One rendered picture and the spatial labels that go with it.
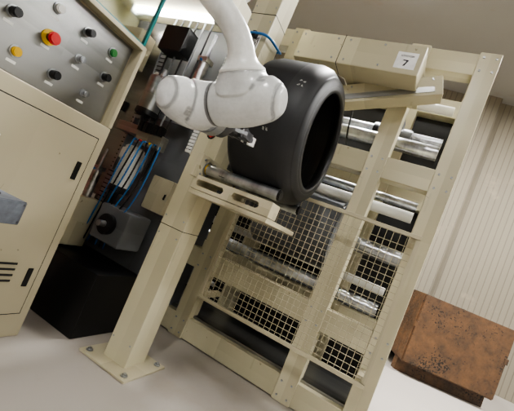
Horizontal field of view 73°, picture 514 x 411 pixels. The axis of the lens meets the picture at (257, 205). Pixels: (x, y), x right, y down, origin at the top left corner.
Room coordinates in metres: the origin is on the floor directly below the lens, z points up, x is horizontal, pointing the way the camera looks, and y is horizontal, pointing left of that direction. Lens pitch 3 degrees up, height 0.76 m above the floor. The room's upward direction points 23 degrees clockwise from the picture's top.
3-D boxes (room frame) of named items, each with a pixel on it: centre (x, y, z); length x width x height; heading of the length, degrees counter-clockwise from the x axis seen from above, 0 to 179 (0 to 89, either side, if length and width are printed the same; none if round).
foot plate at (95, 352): (1.56, 0.28, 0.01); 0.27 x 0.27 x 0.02; 66
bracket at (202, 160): (1.55, 0.20, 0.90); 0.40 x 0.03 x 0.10; 156
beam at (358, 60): (1.70, -0.20, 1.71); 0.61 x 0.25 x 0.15; 66
